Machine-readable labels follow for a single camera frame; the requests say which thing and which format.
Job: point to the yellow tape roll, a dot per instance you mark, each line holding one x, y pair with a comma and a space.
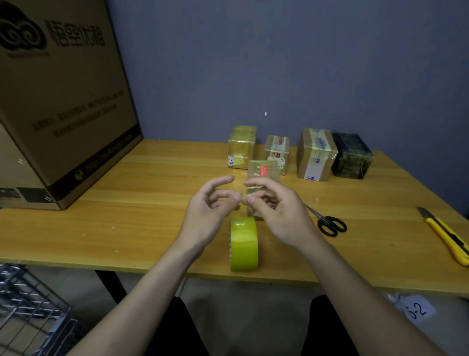
243, 242

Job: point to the brown box with white label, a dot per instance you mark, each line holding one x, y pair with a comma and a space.
315, 154

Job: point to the person's left hand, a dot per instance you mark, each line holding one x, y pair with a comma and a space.
205, 216

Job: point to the yellow utility knife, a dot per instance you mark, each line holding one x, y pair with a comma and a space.
445, 234

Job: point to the black table leg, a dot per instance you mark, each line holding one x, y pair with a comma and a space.
111, 286

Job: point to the person's right forearm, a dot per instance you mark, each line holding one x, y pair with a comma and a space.
373, 304

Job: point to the small carton yellow tape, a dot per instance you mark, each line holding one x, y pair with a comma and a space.
242, 146

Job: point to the person's right hand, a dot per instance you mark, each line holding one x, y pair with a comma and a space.
285, 216

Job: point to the white paper floor label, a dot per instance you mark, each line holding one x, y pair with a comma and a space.
416, 308

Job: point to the small carton red label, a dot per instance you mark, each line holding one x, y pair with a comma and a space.
277, 152

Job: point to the person's black trousers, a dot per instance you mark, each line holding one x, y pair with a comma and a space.
183, 330

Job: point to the large flat brown carton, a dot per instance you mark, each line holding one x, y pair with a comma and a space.
62, 99

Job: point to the black cardboard box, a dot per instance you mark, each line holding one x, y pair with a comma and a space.
351, 156

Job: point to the person's left forearm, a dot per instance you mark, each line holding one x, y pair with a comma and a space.
128, 311

